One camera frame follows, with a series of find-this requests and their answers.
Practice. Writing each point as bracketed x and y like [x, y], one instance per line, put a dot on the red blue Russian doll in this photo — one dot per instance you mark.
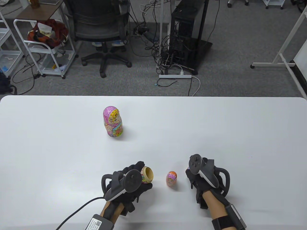
[147, 174]

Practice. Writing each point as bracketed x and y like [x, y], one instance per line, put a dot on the small orange Russian doll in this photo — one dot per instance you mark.
[171, 179]

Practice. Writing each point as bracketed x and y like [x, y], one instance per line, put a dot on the white metal pole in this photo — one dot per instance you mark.
[161, 36]

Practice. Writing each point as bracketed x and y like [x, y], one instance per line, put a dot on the black wheeled base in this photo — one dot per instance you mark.
[301, 6]

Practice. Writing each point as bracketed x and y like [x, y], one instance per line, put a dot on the white power strip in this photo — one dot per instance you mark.
[172, 76]

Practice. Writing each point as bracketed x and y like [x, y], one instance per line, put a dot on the large pink Russian doll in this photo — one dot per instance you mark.
[112, 122]

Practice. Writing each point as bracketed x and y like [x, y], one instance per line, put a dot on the person's right forearm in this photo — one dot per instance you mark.
[215, 208]

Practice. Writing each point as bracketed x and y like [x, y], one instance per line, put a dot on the grey hand controller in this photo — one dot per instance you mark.
[195, 164]
[132, 181]

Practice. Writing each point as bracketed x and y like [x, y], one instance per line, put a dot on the red orange fabric bag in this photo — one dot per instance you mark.
[57, 31]

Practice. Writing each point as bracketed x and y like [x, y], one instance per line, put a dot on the white paper sheet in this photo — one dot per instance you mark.
[44, 27]

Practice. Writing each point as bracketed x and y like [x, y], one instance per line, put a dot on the black computer tower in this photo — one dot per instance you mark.
[184, 28]

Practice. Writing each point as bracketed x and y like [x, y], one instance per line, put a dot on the brown patterned cup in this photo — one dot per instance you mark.
[34, 3]

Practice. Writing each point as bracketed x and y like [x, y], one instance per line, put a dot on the person's left hand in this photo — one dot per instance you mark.
[133, 198]

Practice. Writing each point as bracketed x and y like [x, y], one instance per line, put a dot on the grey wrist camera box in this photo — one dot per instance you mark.
[236, 216]
[98, 224]

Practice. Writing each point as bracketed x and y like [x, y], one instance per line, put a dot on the white metal frame stand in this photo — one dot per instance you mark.
[271, 64]

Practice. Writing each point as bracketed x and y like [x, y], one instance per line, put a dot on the black office chair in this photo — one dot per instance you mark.
[100, 24]

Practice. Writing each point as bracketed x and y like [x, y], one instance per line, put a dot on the black power brick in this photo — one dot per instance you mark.
[141, 30]

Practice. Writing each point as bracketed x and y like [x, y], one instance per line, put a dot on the black backpack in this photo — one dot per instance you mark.
[4, 83]

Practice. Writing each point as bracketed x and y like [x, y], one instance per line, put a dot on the person's right hand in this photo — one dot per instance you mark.
[201, 189]

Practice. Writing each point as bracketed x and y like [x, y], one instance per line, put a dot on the white board panel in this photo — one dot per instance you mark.
[302, 57]

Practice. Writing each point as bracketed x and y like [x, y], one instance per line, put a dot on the person's left forearm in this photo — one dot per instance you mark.
[118, 212]

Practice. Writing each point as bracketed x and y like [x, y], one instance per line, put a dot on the wooden side table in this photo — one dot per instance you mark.
[40, 13]

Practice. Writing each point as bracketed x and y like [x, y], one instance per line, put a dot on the black metal stand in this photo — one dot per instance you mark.
[205, 48]

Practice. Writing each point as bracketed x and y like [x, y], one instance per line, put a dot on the white shelf unit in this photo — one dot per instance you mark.
[12, 60]

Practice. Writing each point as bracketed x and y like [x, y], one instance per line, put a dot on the white rolling cart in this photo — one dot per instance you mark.
[54, 49]

